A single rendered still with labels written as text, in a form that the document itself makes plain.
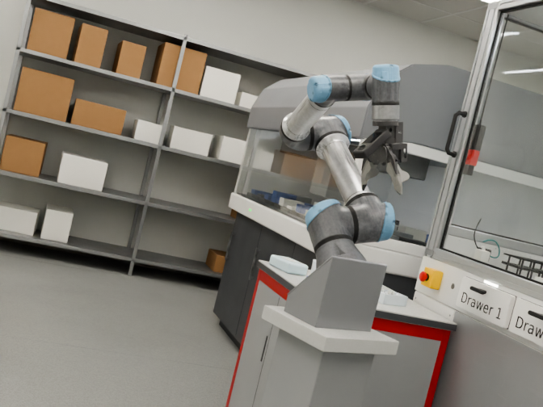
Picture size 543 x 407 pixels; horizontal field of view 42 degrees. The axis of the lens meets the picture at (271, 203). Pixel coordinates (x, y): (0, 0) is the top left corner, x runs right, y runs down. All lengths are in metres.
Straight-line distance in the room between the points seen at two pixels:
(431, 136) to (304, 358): 1.60
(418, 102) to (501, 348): 1.25
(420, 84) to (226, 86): 2.93
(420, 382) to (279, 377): 0.77
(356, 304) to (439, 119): 1.49
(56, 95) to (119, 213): 1.20
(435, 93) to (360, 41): 3.60
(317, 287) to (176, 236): 4.57
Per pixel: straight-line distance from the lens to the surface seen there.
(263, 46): 6.56
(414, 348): 2.64
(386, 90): 1.98
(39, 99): 5.85
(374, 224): 2.11
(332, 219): 2.06
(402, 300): 2.71
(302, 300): 1.99
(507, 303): 2.48
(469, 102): 2.96
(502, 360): 2.50
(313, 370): 1.96
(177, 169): 6.38
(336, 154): 2.31
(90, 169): 5.84
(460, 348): 2.69
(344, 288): 1.97
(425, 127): 3.29
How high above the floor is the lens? 1.16
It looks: 3 degrees down
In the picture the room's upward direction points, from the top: 14 degrees clockwise
